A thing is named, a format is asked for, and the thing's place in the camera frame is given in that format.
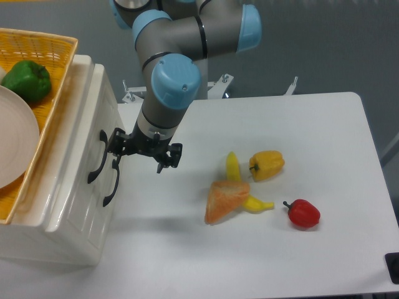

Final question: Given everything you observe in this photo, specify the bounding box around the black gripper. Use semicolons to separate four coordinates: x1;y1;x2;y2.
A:
106;120;183;174

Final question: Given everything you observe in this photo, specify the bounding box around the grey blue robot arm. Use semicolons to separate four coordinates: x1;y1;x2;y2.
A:
110;1;262;169

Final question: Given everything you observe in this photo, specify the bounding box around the white drawer cabinet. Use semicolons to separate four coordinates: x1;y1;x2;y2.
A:
0;55;124;267

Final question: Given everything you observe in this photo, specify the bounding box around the orange toy sandwich slice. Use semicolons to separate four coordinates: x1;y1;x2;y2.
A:
204;180;250;224

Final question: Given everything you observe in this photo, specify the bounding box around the yellow toy banana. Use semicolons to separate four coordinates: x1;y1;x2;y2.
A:
226;152;274;213

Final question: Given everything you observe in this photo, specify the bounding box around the yellow toy bell pepper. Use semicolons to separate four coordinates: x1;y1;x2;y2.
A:
249;151;285;182

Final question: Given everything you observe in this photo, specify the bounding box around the beige plate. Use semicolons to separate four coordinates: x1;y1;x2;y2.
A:
1;87;39;187

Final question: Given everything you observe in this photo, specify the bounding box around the yellow woven basket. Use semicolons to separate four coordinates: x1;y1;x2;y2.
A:
1;28;79;225

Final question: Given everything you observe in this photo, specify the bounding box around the green toy bell pepper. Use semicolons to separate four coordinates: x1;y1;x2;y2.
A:
1;60;52;103

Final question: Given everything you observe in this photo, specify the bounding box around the white object in basket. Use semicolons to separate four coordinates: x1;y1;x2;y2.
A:
0;67;7;83

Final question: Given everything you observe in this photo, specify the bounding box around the red toy bell pepper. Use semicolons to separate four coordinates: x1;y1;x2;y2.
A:
283;199;320;229

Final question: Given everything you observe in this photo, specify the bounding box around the black object at edge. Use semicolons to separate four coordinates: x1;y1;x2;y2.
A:
385;252;399;285

